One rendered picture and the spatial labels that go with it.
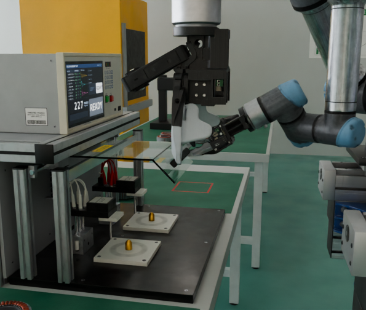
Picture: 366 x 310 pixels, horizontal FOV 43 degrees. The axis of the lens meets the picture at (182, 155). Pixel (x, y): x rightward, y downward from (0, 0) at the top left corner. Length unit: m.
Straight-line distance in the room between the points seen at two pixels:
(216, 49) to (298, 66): 5.79
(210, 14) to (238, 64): 5.82
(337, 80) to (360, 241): 0.42
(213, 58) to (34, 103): 0.65
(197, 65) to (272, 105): 0.51
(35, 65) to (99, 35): 3.76
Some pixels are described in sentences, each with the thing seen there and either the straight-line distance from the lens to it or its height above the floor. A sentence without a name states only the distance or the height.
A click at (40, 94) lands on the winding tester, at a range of 1.25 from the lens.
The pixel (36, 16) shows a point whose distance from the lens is 5.30.
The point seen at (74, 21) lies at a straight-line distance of 5.11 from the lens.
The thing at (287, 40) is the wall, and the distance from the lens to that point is 6.50.
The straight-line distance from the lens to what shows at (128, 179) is 1.53.
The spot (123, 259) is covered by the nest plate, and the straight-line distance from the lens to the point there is 1.29.
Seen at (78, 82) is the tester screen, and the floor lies 1.24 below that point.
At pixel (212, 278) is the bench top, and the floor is 0.75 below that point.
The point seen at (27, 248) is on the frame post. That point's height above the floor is 0.85.
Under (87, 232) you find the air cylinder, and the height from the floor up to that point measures 0.82.
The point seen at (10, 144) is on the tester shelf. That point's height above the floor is 1.11.
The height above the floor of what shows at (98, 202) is 0.92.
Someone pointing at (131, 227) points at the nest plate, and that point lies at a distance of 1.51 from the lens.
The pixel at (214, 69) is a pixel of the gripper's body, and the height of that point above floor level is 1.29.
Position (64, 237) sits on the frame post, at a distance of 1.17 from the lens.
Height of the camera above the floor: 1.31
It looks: 12 degrees down
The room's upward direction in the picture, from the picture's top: straight up
